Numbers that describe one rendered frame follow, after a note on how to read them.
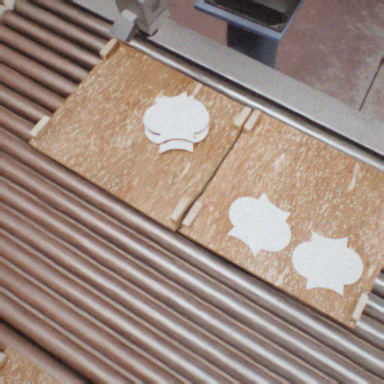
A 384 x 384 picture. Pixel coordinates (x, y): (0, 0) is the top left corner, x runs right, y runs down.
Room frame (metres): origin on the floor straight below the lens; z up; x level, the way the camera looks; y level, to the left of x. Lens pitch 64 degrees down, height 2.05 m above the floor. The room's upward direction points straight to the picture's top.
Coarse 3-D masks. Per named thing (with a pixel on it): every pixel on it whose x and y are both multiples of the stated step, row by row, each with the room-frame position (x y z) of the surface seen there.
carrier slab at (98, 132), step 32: (96, 64) 0.80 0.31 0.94; (128, 64) 0.80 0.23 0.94; (160, 64) 0.80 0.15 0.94; (96, 96) 0.70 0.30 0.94; (128, 96) 0.70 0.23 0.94; (160, 96) 0.70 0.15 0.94; (224, 96) 0.70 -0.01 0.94; (64, 128) 0.61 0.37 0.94; (96, 128) 0.61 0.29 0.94; (128, 128) 0.61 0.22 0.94; (224, 128) 0.61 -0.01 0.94; (64, 160) 0.53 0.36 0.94; (96, 160) 0.53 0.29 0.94; (128, 160) 0.53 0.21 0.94; (160, 160) 0.53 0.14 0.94; (192, 160) 0.53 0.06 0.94; (128, 192) 0.45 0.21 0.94; (160, 192) 0.45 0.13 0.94; (192, 192) 0.45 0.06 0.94
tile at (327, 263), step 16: (320, 240) 0.34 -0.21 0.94; (336, 240) 0.34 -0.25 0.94; (304, 256) 0.30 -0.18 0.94; (320, 256) 0.30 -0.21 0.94; (336, 256) 0.30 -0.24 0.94; (352, 256) 0.30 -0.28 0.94; (304, 272) 0.27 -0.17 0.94; (320, 272) 0.27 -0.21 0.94; (336, 272) 0.27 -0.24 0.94; (352, 272) 0.27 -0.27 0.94; (336, 288) 0.24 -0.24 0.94
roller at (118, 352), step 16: (0, 272) 0.27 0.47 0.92; (16, 272) 0.28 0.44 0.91; (16, 288) 0.24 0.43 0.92; (32, 288) 0.24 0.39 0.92; (32, 304) 0.21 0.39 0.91; (48, 304) 0.21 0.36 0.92; (64, 304) 0.21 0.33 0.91; (64, 320) 0.18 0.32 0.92; (80, 320) 0.18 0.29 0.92; (80, 336) 0.15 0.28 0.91; (96, 336) 0.14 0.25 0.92; (112, 336) 0.15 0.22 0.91; (112, 352) 0.11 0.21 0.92; (128, 352) 0.11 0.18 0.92; (128, 368) 0.09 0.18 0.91; (144, 368) 0.08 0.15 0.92; (160, 368) 0.09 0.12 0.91
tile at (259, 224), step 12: (240, 204) 0.42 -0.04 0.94; (252, 204) 0.42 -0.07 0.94; (264, 204) 0.42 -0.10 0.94; (240, 216) 0.39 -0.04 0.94; (252, 216) 0.39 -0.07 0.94; (264, 216) 0.39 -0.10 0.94; (276, 216) 0.39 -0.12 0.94; (288, 216) 0.39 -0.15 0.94; (240, 228) 0.36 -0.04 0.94; (252, 228) 0.36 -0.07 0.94; (264, 228) 0.36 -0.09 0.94; (276, 228) 0.36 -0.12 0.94; (288, 228) 0.36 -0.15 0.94; (252, 240) 0.34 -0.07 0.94; (264, 240) 0.34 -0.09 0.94; (276, 240) 0.34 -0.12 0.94; (288, 240) 0.34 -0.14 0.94; (252, 252) 0.31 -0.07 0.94; (276, 252) 0.31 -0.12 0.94
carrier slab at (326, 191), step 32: (256, 128) 0.61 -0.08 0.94; (288, 128) 0.61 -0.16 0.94; (256, 160) 0.53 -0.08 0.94; (288, 160) 0.53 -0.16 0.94; (320, 160) 0.53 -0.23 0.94; (352, 160) 0.53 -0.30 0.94; (224, 192) 0.45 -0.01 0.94; (256, 192) 0.45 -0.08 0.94; (288, 192) 0.45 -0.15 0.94; (320, 192) 0.45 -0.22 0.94; (352, 192) 0.45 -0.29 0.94; (224, 224) 0.38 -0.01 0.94; (288, 224) 0.38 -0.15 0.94; (320, 224) 0.38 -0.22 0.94; (352, 224) 0.38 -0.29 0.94; (224, 256) 0.31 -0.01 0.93; (256, 256) 0.31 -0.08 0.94; (288, 256) 0.31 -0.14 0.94; (288, 288) 0.24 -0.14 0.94; (320, 288) 0.24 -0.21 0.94; (352, 288) 0.24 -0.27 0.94
